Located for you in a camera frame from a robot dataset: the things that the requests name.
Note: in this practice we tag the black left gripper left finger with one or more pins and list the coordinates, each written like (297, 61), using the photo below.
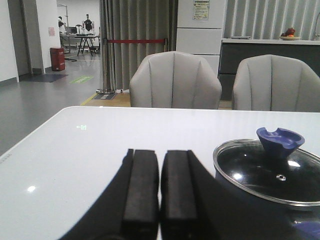
(128, 208)

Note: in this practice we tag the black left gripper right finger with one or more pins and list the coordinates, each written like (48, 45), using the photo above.
(194, 205)

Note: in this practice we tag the glass lid with blue knob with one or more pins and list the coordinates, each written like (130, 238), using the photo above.
(272, 167)

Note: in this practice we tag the dark blue saucepan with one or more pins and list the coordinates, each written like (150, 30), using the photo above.
(268, 217)

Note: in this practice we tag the left grey upholstered chair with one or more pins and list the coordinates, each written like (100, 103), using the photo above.
(175, 79)

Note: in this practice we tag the grey upholstered chair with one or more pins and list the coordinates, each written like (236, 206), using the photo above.
(175, 79)
(275, 83)

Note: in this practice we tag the right grey upholstered chair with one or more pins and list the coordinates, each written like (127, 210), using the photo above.
(275, 83)

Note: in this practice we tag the dark kitchen counter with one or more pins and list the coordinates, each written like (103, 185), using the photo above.
(233, 51)

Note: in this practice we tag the red barrier belt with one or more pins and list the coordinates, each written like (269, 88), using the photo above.
(137, 41)

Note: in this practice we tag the red bin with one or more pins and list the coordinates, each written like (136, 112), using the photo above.
(57, 57)

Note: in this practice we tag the background work table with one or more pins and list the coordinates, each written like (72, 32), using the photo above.
(81, 42)

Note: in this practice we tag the grey curtain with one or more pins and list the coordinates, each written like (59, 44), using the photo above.
(133, 20)

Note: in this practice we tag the fruit plate on counter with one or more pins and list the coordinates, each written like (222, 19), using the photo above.
(289, 34)

